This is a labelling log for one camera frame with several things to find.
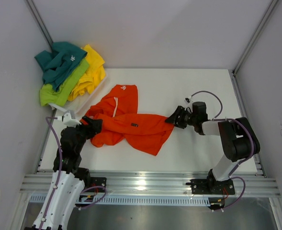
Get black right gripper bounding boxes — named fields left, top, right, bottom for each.
left=164, top=105, right=197, bottom=129

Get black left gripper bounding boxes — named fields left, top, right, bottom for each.
left=70, top=115, right=102, bottom=153

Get orange shorts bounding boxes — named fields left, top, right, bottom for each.
left=85, top=85, right=174, bottom=156

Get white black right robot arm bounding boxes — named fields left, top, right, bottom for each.
left=165, top=102, right=260, bottom=195

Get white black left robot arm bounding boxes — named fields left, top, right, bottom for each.
left=30, top=116, right=107, bottom=230

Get yellow shorts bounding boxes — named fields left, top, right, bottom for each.
left=68, top=44, right=106, bottom=102

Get lime green shorts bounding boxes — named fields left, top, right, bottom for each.
left=39, top=58, right=90, bottom=106

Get teal shorts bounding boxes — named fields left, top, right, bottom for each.
left=34, top=42, right=87, bottom=92

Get white perforated plastic basket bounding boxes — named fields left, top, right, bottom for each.
left=48, top=76, right=109, bottom=114

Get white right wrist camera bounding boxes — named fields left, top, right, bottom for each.
left=185, top=95, right=194, bottom=104

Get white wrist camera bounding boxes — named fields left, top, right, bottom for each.
left=185, top=95, right=194, bottom=104
left=56, top=110, right=81, bottom=127

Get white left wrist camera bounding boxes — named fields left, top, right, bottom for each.
left=56, top=110, right=81, bottom=127

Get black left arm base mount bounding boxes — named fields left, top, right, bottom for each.
left=76, top=168, right=107, bottom=189

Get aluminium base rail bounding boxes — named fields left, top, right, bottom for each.
left=20, top=171, right=281, bottom=198

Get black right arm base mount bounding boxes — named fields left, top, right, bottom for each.
left=185, top=169, right=235, bottom=195

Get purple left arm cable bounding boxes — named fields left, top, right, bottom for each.
left=39, top=116, right=107, bottom=230

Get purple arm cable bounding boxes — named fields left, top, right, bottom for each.
left=39, top=116, right=107, bottom=230
left=185, top=90, right=255, bottom=213

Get white slotted cable duct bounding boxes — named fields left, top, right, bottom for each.
left=29, top=195, right=234, bottom=206

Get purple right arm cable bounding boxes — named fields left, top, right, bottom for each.
left=185, top=90, right=255, bottom=213

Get aluminium frame post left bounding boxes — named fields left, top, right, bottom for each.
left=24, top=0, right=53, bottom=48

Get aluminium frame post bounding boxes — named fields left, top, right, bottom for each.
left=24, top=0, right=53, bottom=48
left=232, top=0, right=281, bottom=77

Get aluminium frame post right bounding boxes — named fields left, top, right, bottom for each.
left=232, top=0, right=281, bottom=77

